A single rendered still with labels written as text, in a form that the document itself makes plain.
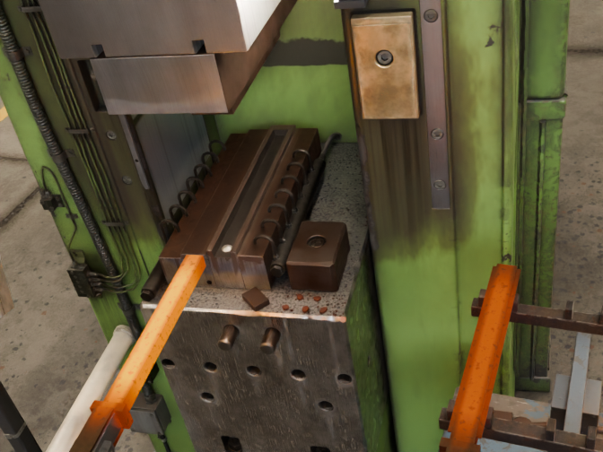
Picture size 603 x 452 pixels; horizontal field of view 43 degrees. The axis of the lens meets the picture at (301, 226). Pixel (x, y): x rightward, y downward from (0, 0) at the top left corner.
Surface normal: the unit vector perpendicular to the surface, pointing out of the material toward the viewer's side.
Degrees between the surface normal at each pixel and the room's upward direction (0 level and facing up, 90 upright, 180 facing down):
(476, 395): 0
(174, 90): 90
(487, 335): 0
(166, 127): 90
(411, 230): 90
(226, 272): 90
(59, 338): 0
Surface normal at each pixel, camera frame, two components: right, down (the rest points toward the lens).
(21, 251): -0.15, -0.79
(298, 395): -0.24, 0.62
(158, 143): 0.96, 0.03
